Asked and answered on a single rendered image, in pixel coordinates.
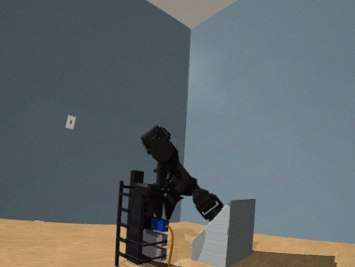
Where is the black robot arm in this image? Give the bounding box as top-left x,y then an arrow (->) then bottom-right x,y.
141,125 -> 223,222

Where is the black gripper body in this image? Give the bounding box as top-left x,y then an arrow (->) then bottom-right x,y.
134,165 -> 192,197

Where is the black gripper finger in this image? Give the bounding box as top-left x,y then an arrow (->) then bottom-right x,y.
164,196 -> 184,220
146,195 -> 167,220

